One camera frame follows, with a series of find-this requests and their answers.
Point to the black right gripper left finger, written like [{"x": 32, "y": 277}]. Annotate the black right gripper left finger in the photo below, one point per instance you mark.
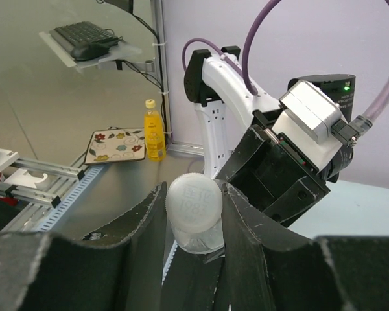
[{"x": 117, "y": 267}]

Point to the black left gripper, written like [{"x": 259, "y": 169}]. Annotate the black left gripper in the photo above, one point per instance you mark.
[{"x": 272, "y": 178}]

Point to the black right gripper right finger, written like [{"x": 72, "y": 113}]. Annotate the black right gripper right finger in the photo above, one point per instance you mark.
[{"x": 270, "y": 267}]

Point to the translucent white bottle cap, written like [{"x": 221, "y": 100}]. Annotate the translucent white bottle cap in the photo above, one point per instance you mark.
[{"x": 194, "y": 203}]

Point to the clear red-label water bottle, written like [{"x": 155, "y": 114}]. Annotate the clear red-label water bottle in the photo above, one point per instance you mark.
[{"x": 200, "y": 243}]

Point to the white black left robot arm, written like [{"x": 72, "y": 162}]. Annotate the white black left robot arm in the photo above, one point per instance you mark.
[{"x": 226, "y": 109}]

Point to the yellow oil bottle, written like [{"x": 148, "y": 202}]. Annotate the yellow oil bottle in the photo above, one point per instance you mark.
[{"x": 154, "y": 134}]

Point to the floral pot holder mat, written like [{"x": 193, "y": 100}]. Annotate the floral pot holder mat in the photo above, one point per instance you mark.
[{"x": 116, "y": 145}]

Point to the grey keyboard tray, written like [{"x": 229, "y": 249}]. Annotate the grey keyboard tray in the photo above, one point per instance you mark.
[{"x": 121, "y": 51}]

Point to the black computer mouse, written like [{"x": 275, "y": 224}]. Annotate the black computer mouse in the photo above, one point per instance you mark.
[{"x": 88, "y": 51}]

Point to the black keyboard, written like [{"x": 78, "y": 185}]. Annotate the black keyboard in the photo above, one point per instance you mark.
[{"x": 76, "y": 34}]

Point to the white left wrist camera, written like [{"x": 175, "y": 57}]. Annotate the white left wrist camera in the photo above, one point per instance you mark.
[{"x": 307, "y": 121}]

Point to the white slotted cable duct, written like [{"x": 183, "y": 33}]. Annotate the white slotted cable duct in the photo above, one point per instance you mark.
[{"x": 37, "y": 217}]

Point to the aluminium frame rails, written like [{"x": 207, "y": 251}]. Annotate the aluminium frame rails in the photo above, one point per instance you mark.
[{"x": 28, "y": 180}]

